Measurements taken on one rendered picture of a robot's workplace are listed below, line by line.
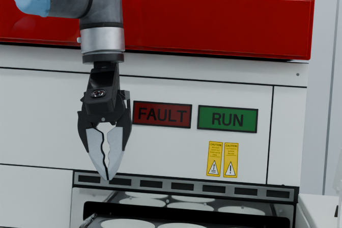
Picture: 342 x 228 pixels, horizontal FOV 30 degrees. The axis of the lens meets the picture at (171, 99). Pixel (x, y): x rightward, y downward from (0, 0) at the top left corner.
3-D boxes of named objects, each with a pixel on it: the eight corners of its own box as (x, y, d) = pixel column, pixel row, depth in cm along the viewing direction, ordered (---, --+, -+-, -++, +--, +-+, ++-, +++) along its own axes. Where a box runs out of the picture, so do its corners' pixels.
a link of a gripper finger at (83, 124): (108, 151, 108) (105, 100, 108) (106, 151, 107) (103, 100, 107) (81, 152, 109) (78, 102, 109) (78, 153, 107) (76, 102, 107)
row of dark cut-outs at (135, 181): (74, 183, 130) (75, 171, 129) (292, 201, 126) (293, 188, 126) (74, 183, 129) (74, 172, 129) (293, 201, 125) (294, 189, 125)
